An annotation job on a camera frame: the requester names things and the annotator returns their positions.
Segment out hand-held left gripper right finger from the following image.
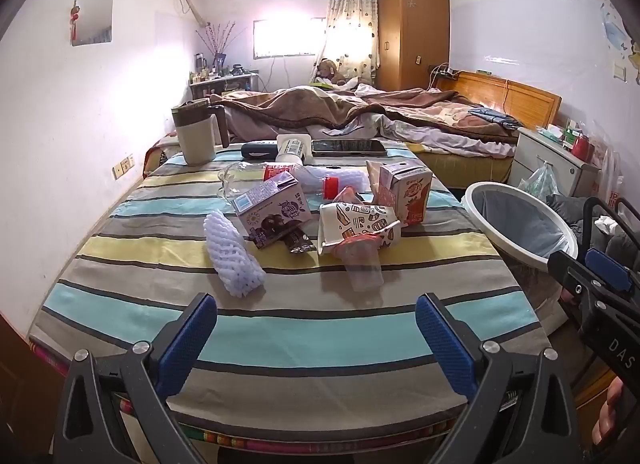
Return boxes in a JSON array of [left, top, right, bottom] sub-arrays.
[[415, 292, 583, 464]]

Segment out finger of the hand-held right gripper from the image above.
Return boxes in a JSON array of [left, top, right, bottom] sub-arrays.
[[547, 248, 640, 315]]

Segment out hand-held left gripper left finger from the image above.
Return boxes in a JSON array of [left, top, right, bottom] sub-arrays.
[[52, 292, 218, 464]]

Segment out white trash bin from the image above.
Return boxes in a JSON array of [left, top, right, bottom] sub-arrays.
[[460, 181, 581, 329]]

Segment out clear plastic cup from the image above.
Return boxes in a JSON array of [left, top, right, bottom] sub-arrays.
[[335, 236, 385, 292]]

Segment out brown snack wrapper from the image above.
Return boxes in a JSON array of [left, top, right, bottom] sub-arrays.
[[285, 229, 313, 255]]

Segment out purple milk carton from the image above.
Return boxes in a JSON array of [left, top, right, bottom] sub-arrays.
[[231, 179, 306, 249]]

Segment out patterned paper cup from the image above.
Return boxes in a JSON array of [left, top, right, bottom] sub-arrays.
[[317, 199, 403, 257]]

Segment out orange drink carton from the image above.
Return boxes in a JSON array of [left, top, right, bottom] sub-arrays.
[[377, 163, 433, 227]]

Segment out clear bottle with red cap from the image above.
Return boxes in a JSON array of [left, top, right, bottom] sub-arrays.
[[217, 163, 351, 199]]

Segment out person's right hand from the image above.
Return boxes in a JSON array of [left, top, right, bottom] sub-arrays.
[[590, 376, 626, 445]]

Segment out black chair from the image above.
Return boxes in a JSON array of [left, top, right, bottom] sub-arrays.
[[547, 194, 640, 265]]

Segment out red and white plastic bag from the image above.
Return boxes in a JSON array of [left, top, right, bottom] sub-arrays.
[[597, 149, 623, 209]]

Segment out striped tablecloth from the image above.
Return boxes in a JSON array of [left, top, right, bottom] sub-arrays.
[[27, 139, 551, 450]]

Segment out hanging clear plastic bag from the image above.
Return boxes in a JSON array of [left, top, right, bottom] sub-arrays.
[[517, 161, 561, 199]]

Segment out white nightstand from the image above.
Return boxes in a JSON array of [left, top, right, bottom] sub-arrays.
[[510, 126, 601, 197]]

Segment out red tin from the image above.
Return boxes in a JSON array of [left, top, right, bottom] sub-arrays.
[[570, 136, 596, 162]]

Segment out blue folded cloth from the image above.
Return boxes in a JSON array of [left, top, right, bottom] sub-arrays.
[[470, 108, 521, 131]]

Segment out wooden headboard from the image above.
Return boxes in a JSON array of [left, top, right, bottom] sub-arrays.
[[440, 71, 562, 132]]

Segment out bed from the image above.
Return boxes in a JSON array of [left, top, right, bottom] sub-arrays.
[[145, 71, 563, 189]]

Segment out white plastic bottle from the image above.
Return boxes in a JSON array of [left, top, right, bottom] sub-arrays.
[[275, 134, 311, 165]]

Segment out black tablet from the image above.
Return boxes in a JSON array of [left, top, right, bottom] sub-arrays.
[[311, 139, 388, 157]]

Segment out brown blanket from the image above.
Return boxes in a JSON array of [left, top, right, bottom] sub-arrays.
[[215, 86, 521, 145]]

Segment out cluttered shelf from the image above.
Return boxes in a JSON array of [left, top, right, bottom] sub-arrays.
[[189, 71, 261, 100]]

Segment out brown teddy bear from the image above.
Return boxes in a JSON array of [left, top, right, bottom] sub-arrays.
[[315, 58, 348, 87]]

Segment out decorative flower branches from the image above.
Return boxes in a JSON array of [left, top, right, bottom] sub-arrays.
[[195, 21, 248, 67]]

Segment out wooden wardrobe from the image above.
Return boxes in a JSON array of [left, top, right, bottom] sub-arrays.
[[376, 0, 451, 92]]

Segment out window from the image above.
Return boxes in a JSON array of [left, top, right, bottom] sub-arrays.
[[252, 18, 328, 58]]

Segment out patterned curtain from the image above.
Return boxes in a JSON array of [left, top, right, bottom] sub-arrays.
[[320, 0, 378, 87]]

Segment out air conditioner pipe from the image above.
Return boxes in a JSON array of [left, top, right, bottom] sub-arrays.
[[172, 0, 211, 27]]

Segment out wall outlet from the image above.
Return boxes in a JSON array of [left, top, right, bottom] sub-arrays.
[[112, 154, 136, 179]]

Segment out wall mirror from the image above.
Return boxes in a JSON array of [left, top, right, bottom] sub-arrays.
[[70, 0, 113, 47]]

